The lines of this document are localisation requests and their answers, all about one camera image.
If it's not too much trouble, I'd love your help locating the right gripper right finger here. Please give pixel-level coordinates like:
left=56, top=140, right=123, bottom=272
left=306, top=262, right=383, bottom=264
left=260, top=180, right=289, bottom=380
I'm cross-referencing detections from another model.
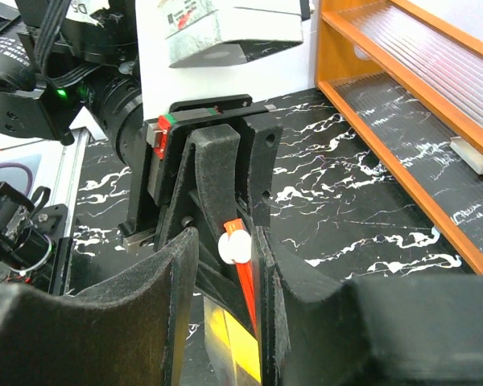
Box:
left=252, top=227, right=483, bottom=385

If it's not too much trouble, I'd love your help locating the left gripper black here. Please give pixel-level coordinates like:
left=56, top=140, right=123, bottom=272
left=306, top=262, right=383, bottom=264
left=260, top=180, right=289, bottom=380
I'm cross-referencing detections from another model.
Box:
left=117, top=94, right=283, bottom=261

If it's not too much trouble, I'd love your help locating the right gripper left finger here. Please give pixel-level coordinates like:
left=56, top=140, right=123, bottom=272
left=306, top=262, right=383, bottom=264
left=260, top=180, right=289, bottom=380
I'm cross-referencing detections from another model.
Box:
left=0, top=228, right=199, bottom=385

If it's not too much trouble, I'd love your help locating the zip bag with grapes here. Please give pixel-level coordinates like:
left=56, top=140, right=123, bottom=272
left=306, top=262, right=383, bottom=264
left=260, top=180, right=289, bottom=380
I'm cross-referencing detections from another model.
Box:
left=184, top=219, right=262, bottom=386

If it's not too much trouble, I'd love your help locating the yellow fake banana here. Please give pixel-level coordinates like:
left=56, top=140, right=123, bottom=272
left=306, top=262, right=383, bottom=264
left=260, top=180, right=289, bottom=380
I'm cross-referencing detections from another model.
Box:
left=204, top=298, right=261, bottom=385

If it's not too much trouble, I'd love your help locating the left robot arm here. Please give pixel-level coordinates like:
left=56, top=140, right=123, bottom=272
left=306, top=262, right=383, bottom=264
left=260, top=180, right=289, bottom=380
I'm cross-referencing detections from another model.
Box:
left=0, top=1, right=302, bottom=250

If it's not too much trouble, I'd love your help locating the red black item on shelf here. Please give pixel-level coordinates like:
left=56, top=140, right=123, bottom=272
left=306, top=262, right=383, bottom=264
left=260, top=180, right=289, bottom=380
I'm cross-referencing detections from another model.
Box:
left=450, top=137, right=483, bottom=176

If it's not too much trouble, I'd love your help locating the wooden shelf rack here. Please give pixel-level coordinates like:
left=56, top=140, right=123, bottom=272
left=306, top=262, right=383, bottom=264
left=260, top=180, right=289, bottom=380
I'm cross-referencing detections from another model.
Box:
left=316, top=1, right=483, bottom=274

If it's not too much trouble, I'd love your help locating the aluminium frame rail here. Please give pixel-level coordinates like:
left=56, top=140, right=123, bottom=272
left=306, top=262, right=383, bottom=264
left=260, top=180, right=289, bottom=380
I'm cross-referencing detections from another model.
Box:
left=43, top=128, right=89, bottom=211

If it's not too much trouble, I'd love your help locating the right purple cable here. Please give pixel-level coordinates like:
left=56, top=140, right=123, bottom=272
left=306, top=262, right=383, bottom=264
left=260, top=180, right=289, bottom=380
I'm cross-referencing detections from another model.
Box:
left=0, top=162, right=35, bottom=190

